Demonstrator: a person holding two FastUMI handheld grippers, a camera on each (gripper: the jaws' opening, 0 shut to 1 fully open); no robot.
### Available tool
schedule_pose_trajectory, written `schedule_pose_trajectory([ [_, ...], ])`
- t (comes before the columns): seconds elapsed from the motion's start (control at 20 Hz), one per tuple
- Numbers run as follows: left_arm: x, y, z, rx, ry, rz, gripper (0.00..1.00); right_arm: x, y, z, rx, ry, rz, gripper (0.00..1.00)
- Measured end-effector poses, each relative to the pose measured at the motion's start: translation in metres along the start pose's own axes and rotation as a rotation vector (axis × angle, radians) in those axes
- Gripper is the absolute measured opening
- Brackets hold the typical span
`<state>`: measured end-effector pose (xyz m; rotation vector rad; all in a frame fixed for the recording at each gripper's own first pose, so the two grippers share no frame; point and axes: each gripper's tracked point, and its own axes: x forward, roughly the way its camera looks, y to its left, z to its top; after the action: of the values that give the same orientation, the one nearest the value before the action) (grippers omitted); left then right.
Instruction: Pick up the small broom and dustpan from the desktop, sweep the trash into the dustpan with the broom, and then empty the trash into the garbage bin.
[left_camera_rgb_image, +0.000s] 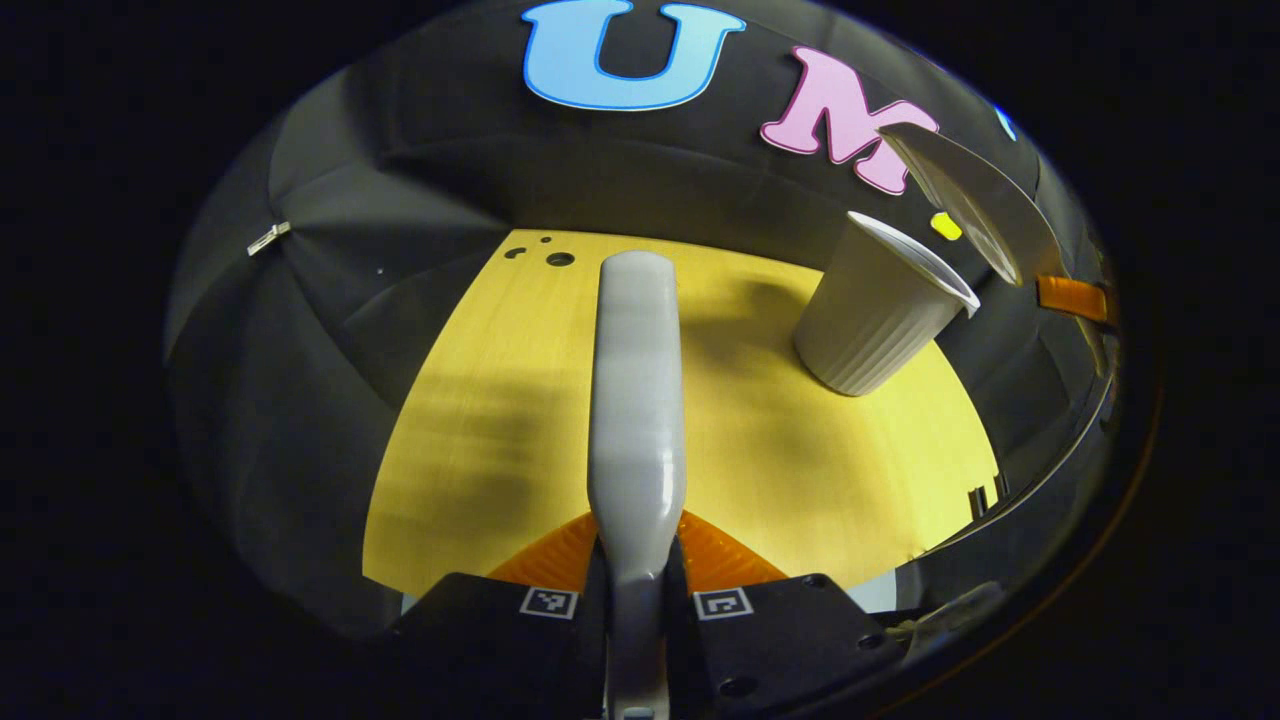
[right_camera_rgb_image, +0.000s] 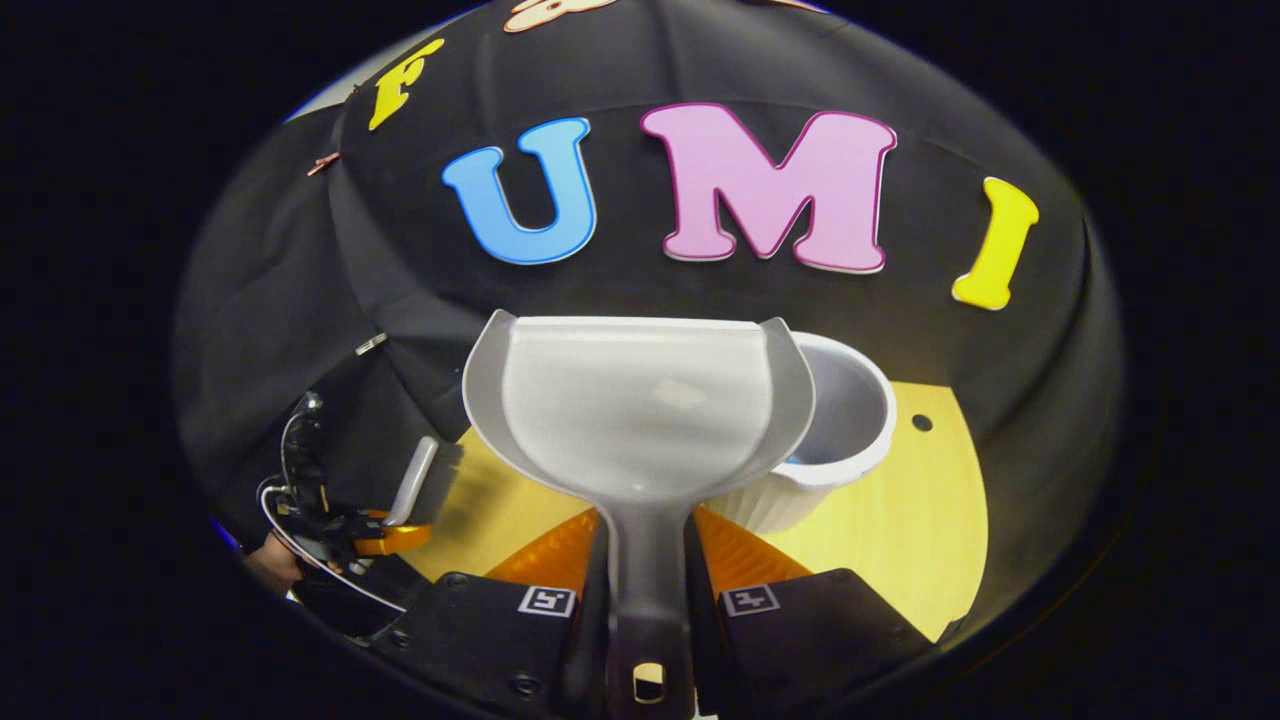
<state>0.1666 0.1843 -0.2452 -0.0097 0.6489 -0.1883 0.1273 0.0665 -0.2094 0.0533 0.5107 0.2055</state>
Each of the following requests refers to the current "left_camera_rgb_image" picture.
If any wooden desktop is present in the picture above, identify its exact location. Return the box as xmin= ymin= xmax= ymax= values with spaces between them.
xmin=362 ymin=230 xmax=1002 ymax=601

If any black table bracket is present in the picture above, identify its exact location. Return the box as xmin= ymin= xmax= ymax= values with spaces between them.
xmin=967 ymin=473 xmax=1008 ymax=519

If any white ribbed garbage bin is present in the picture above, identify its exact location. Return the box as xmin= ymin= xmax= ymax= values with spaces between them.
xmin=793 ymin=210 xmax=982 ymax=398

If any black backdrop cloth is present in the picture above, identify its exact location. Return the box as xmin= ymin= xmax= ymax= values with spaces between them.
xmin=163 ymin=0 xmax=1121 ymax=641

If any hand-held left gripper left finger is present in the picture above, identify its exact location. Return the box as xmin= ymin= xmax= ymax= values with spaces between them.
xmin=385 ymin=510 xmax=611 ymax=720

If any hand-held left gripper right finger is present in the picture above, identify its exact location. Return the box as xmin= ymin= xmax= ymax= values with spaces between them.
xmin=665 ymin=510 xmax=907 ymax=720

